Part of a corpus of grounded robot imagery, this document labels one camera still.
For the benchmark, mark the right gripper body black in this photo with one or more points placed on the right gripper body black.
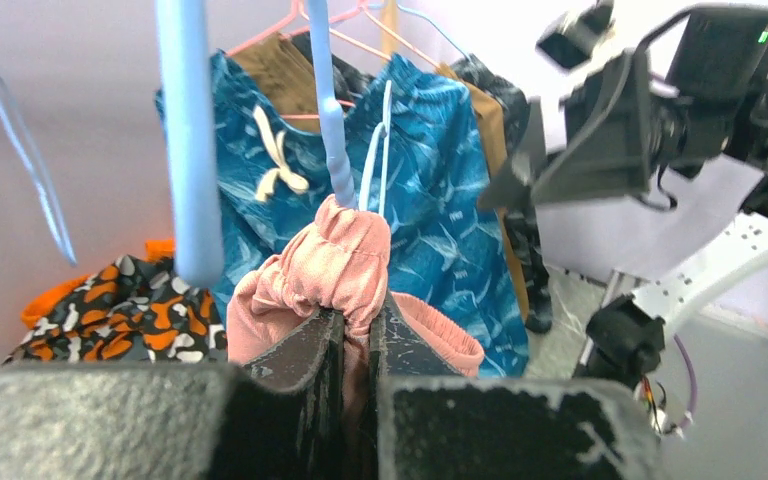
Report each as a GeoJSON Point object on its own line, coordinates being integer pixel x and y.
{"type": "Point", "coordinates": [611, 105]}

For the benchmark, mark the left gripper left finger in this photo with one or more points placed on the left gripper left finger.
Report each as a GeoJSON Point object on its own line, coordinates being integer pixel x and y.
{"type": "Point", "coordinates": [277, 417]}

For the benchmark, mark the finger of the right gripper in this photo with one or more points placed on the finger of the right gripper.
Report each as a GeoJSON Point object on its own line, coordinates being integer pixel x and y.
{"type": "Point", "coordinates": [591, 171]}
{"type": "Point", "coordinates": [511, 187]}

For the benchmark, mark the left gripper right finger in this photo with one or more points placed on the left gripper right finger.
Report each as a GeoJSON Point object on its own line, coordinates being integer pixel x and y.
{"type": "Point", "coordinates": [425, 420]}

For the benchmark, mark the pink shorts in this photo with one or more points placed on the pink shorts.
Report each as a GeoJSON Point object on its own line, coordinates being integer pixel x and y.
{"type": "Point", "coordinates": [338, 261]}

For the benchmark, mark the light blue wire hanger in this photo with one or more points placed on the light blue wire hanger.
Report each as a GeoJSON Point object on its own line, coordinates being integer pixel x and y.
{"type": "Point", "coordinates": [189, 125]}

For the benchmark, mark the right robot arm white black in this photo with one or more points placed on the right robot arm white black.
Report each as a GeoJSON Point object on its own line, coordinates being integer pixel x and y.
{"type": "Point", "coordinates": [677, 121]}

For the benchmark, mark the blue hanger with grey shorts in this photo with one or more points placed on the blue hanger with grey shorts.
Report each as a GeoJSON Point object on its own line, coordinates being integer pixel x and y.
{"type": "Point", "coordinates": [422, 27]}

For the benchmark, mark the blue shark print shorts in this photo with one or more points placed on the blue shark print shorts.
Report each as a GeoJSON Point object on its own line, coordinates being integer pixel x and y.
{"type": "Point", "coordinates": [272, 178]}

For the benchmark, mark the orange camouflage shorts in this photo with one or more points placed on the orange camouflage shorts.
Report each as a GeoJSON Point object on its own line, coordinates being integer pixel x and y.
{"type": "Point", "coordinates": [134, 309]}

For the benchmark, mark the pink hanger with brown shorts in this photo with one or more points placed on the pink hanger with brown shorts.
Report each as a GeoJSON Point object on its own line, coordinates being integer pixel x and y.
{"type": "Point", "coordinates": [384, 14]}

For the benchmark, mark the brown shorts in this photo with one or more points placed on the brown shorts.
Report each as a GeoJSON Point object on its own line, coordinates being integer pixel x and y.
{"type": "Point", "coordinates": [281, 68]}

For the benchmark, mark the pink hanger with blue shorts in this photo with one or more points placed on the pink hanger with blue shorts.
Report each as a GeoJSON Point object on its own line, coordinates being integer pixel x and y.
{"type": "Point", "coordinates": [296, 14]}

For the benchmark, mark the blue hanger on left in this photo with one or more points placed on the blue hanger on left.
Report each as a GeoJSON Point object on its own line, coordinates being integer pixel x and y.
{"type": "Point", "coordinates": [25, 147]}

